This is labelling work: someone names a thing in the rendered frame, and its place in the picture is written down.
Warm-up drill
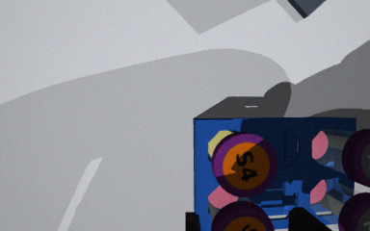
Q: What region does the blue tube rack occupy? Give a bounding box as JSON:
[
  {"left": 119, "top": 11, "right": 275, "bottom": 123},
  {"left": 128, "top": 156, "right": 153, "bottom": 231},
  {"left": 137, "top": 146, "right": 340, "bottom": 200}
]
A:
[{"left": 194, "top": 117, "right": 357, "bottom": 231}]

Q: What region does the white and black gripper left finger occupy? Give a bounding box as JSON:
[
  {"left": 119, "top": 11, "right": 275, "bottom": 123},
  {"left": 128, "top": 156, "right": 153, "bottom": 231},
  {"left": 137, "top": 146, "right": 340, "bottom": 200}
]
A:
[{"left": 185, "top": 212, "right": 201, "bottom": 231}]

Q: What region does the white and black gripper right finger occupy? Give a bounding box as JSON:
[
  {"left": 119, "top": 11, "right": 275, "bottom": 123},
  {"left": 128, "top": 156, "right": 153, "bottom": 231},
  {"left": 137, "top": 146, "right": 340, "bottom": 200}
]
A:
[{"left": 288, "top": 207, "right": 332, "bottom": 231}]

